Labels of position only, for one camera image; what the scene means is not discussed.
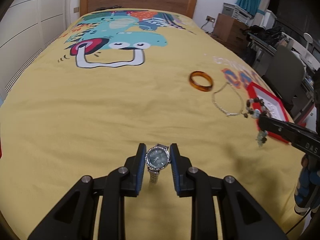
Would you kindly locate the white desk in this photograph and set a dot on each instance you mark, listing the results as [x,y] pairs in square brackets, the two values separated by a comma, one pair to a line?
[262,42]

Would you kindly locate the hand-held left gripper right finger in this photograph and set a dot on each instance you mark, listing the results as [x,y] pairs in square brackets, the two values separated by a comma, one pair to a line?
[175,170]

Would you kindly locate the yellow printed blanket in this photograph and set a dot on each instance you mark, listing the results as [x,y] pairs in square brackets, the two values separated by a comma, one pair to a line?
[100,117]

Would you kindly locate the white desk lamp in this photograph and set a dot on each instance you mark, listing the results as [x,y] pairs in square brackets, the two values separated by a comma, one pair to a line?
[308,38]

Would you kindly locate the white grey printer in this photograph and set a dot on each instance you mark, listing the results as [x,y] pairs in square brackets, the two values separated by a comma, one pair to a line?
[235,10]

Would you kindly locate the wooden bedside cabinet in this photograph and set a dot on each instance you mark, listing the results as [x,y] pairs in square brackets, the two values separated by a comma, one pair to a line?
[230,27]

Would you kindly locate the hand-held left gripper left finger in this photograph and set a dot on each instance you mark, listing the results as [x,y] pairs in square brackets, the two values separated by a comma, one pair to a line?
[141,170]

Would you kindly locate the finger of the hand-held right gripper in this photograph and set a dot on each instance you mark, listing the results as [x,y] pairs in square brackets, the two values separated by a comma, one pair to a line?
[287,126]
[277,132]

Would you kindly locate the wall socket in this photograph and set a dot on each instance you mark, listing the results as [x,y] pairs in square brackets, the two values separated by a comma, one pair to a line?
[210,18]

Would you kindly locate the grey green chair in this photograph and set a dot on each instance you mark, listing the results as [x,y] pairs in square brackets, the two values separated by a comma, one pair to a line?
[285,67]

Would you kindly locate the amber bangle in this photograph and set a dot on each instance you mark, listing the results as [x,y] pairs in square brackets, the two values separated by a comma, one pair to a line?
[200,89]

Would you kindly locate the person's right forearm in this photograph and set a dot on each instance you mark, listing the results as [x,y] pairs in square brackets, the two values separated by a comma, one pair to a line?
[305,190]

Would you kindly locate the silver wristwatch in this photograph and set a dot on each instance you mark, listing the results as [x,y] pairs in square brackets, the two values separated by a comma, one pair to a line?
[157,156]

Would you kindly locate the wooden nightstand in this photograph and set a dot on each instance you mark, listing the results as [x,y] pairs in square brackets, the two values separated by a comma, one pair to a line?
[232,46]

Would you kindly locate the white wardrobe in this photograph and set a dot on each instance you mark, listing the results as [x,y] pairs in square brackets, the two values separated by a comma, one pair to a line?
[25,17]

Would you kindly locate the black bag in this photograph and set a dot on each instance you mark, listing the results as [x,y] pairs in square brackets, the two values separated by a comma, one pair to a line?
[265,32]

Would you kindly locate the red cardboard box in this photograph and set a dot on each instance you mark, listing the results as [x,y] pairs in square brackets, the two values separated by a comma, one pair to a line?
[262,93]

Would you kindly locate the dark cloth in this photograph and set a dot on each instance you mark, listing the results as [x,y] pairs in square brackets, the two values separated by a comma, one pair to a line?
[110,8]

